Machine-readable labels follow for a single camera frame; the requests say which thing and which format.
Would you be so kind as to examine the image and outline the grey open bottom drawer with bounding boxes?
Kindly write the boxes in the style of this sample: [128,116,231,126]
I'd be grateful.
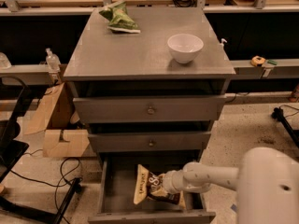
[88,150,216,224]

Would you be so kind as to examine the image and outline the grey top drawer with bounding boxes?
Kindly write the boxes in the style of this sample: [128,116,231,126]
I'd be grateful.
[73,95,225,123]

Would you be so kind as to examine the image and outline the brown sea salt chip bag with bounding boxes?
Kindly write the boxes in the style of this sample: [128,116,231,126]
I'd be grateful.
[134,164,186,208]

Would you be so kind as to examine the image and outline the black metal stand left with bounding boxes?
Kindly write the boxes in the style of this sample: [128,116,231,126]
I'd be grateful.
[0,76,81,224]

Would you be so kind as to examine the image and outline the clear sanitizer pump bottle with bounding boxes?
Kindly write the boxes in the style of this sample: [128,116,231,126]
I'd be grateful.
[46,48,61,71]

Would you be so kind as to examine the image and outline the green chip bag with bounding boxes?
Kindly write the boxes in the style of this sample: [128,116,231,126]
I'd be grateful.
[99,1,140,34]

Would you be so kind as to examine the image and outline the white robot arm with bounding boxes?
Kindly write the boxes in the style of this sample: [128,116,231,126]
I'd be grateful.
[163,147,299,224]

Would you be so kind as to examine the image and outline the grey wooden drawer cabinet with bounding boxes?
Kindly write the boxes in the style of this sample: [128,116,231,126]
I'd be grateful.
[63,6,236,163]

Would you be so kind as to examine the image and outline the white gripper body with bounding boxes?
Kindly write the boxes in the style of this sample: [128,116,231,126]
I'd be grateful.
[163,170,186,194]

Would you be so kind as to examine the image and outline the small white spray bottle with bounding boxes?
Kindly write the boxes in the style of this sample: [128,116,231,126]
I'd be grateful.
[220,38,227,49]

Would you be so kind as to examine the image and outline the black stand leg right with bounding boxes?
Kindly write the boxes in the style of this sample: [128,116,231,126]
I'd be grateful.
[271,107,299,147]

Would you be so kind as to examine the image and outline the black floor cable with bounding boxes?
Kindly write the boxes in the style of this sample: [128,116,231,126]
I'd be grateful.
[10,148,84,224]

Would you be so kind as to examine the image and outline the grey middle drawer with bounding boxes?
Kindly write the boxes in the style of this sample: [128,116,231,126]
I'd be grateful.
[89,132,211,153]

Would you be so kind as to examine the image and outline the open cardboard box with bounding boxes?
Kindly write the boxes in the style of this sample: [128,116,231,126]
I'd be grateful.
[24,83,95,158]

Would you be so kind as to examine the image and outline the white ceramic bowl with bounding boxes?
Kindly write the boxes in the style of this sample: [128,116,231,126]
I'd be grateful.
[167,34,204,63]

